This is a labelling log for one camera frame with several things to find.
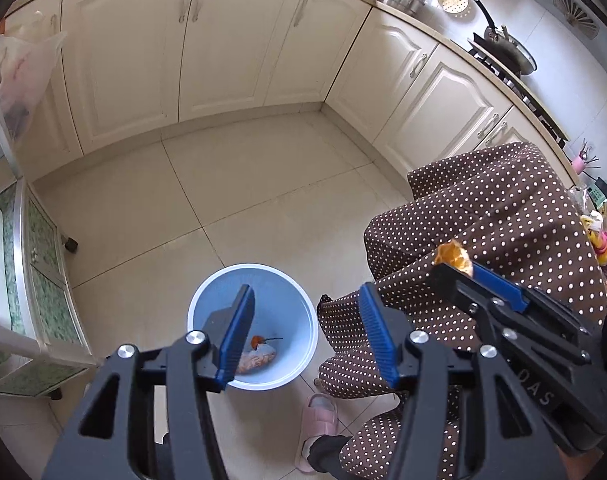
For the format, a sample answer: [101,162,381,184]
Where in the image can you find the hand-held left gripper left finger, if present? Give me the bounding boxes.
[42,284,257,480]

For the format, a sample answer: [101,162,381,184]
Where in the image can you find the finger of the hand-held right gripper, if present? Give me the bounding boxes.
[468,259,604,342]
[430,262,591,367]

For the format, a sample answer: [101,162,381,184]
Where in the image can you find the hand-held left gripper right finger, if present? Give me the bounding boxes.
[358,282,570,480]

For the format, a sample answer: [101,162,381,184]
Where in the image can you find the orange peel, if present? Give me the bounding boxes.
[433,240,473,277]

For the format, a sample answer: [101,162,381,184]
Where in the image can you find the blue plastic trash bin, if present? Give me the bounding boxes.
[187,262,318,392]

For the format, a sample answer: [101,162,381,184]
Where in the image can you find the orange clear plastic wrapper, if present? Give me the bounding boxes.
[236,347,277,376]

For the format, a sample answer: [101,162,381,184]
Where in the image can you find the brown polka-dot tablecloth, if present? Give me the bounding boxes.
[316,141,607,480]

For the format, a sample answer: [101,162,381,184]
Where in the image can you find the pink slipper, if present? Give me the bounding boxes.
[294,392,340,473]

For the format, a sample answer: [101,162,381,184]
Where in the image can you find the yellow plastic packaging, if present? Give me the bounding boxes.
[581,212,607,266]

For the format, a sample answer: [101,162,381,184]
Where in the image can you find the person's leg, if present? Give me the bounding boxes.
[306,435,351,480]

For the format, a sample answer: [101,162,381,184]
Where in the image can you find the green electric grill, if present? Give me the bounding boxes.
[586,177,607,216]

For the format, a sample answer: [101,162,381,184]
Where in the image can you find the pink utensil holder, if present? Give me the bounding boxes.
[572,137,600,173]

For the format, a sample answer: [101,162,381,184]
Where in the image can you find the black gas stove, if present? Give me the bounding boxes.
[466,35,569,148]

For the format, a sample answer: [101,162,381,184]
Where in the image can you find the green patterned glass cabinet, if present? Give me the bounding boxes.
[0,180,104,401]

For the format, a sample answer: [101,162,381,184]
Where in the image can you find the wok with glass lid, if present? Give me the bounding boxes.
[473,0,538,77]

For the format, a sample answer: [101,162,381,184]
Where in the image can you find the cream kitchen base cabinets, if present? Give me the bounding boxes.
[4,0,584,181]

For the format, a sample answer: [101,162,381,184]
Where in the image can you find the clear plastic bag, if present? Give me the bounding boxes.
[0,12,67,141]

